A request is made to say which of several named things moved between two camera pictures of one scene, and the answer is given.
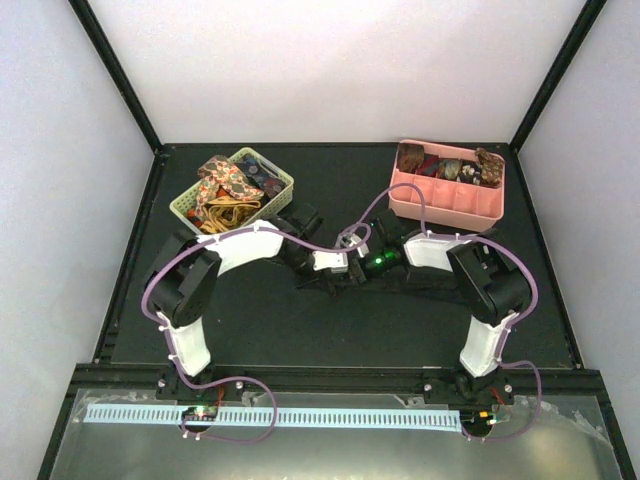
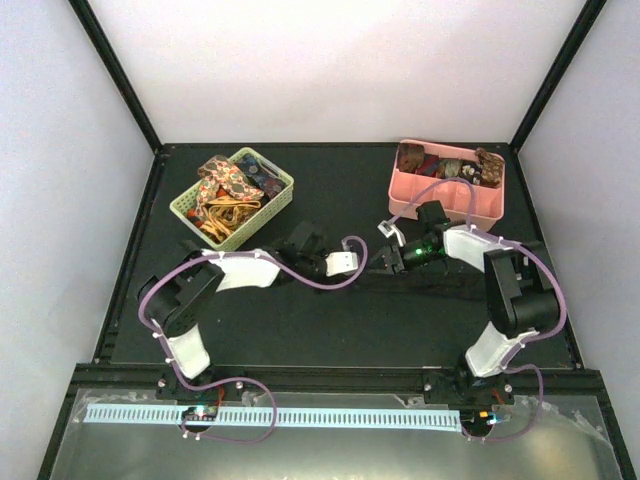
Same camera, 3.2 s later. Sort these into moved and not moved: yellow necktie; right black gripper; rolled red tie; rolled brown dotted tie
Moved: right black gripper
Not moved: yellow necktie; rolled brown dotted tie; rolled red tie
